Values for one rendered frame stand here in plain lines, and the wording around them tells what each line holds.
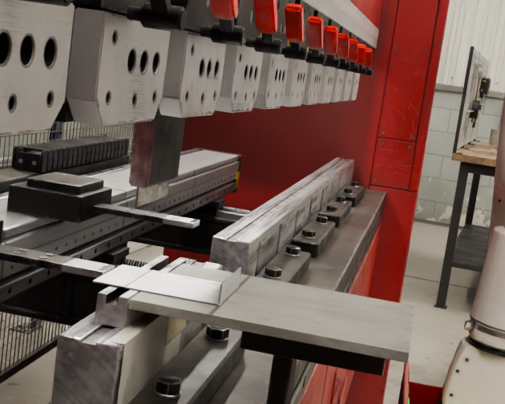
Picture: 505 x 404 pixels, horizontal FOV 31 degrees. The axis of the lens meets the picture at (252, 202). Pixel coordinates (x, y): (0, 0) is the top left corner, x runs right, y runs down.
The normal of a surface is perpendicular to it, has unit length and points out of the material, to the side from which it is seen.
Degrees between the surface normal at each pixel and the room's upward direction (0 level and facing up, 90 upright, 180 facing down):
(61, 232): 90
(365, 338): 0
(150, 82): 90
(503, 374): 88
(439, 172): 90
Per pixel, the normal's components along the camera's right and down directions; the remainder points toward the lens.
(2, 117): 0.97, 0.16
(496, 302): -0.56, 0.01
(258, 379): 0.14, -0.98
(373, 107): -0.20, 0.12
